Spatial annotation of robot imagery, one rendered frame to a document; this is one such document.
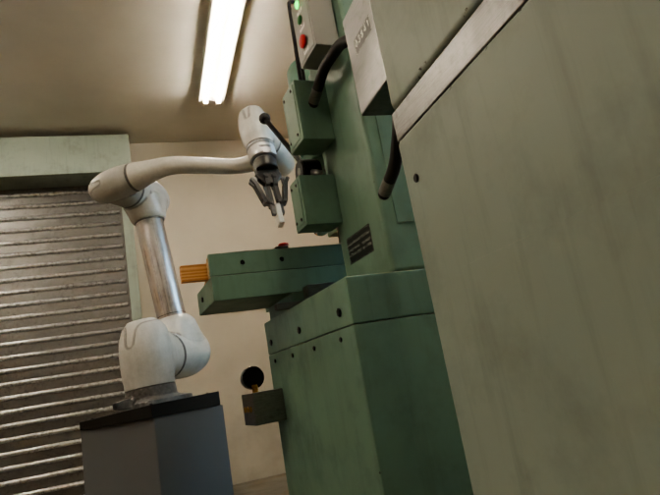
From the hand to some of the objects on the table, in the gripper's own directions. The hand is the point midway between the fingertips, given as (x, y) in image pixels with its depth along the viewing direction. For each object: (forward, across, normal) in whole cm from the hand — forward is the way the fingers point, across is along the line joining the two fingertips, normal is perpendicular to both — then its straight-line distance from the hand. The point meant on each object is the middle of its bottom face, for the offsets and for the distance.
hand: (278, 215), depth 168 cm
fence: (+26, +3, -15) cm, 31 cm away
